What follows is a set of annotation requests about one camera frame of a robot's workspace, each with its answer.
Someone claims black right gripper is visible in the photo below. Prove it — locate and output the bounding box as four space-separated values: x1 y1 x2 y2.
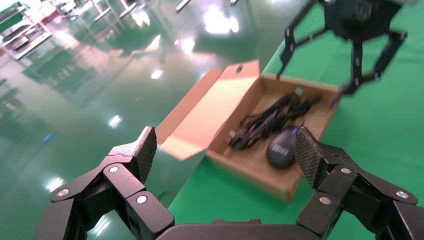
276 0 408 108

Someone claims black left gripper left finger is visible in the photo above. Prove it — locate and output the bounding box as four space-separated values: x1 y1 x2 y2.
34 125 175 240

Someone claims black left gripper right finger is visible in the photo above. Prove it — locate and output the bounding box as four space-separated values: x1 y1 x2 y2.
294 127 424 240

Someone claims black computer mouse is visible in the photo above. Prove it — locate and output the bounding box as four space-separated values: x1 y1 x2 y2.
266 127 299 169

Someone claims thick black cable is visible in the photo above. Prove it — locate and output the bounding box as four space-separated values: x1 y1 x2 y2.
228 93 322 151

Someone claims brown cardboard box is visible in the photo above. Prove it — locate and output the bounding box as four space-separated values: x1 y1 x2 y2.
155 58 340 203

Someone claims green table cloth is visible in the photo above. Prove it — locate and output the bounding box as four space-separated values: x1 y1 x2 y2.
168 0 424 240

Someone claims white metal table foot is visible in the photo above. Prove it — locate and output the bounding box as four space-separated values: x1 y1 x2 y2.
93 5 113 23
174 0 193 13

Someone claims white metal rack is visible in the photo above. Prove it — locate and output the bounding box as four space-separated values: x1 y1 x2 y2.
0 0 54 62

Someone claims white table leg with post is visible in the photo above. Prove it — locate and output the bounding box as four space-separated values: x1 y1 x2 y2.
118 0 139 20

